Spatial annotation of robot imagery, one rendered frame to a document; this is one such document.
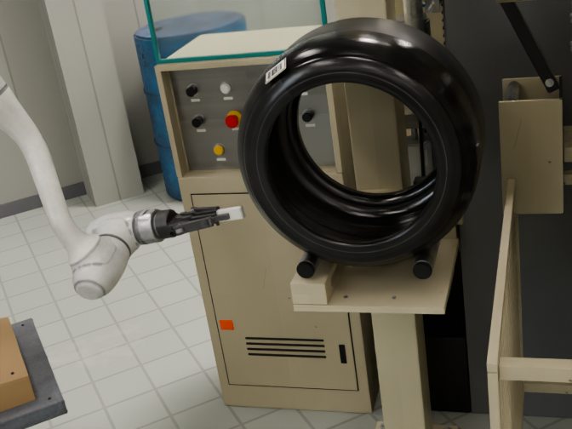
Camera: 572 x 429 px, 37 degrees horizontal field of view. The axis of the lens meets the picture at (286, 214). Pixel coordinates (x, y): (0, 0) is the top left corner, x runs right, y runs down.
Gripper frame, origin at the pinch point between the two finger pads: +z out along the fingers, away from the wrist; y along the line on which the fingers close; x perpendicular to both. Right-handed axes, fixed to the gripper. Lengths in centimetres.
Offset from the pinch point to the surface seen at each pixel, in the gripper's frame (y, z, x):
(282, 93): -11.4, 26.5, -30.6
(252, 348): 50, -33, 71
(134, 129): 277, -181, 44
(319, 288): -10.5, 21.5, 18.3
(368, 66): -11, 46, -32
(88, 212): 223, -198, 74
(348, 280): 2.0, 24.7, 23.7
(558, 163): 20, 79, 8
